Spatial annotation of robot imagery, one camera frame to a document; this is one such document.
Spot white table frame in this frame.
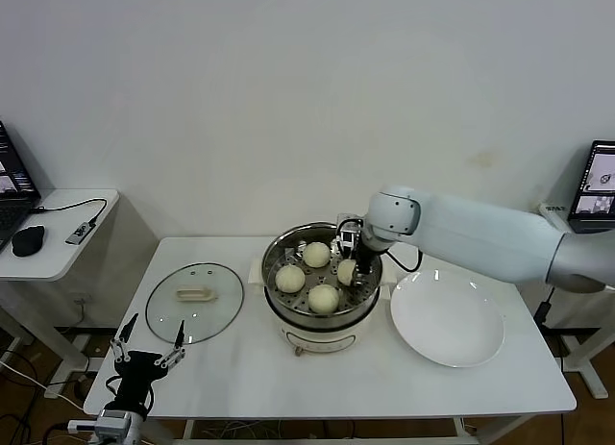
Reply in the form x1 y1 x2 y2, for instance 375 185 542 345
181 417 534 445

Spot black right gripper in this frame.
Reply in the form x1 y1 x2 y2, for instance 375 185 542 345
335 237 381 286

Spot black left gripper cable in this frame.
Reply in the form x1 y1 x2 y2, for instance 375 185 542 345
105 375 155 415

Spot white side desk with mouse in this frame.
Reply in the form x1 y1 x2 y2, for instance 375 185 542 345
0 188 122 401

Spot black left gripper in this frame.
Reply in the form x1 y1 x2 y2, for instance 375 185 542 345
110 312 187 410

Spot black floor cables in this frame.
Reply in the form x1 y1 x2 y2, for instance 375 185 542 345
0 348 54 445

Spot black laptop with dark screen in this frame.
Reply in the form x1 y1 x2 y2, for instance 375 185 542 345
0 118 44 254

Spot white side desk with label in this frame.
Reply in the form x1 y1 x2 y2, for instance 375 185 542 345
537 202 615 401

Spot white wire bundle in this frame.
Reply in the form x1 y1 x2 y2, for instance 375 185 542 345
201 419 289 441

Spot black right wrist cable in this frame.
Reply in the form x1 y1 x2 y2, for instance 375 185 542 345
382 251 425 274

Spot white round plate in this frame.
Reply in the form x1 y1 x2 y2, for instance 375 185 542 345
389 270 506 368

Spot grey laptop with bright screen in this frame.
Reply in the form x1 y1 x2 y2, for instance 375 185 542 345
566 139 615 235

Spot black usb hub cable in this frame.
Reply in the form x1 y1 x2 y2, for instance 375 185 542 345
31 198 111 228

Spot glass lid with cream handle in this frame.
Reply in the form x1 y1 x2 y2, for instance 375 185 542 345
145 262 246 345

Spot stainless steel steamer basket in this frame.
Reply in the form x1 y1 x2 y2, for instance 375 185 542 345
261 223 385 328

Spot white floor cable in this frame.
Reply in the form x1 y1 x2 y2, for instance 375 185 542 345
0 357 87 410

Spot black computer mouse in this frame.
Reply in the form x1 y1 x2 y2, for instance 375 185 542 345
11 225 47 258

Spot white steamed baozi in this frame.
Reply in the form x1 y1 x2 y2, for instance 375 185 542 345
275 264 307 292
307 284 340 315
336 260 357 287
301 241 332 268

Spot black power adapter with cable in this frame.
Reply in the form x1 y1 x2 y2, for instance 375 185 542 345
532 286 566 375

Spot grey usb hub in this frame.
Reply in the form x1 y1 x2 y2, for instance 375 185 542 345
65 221 97 247

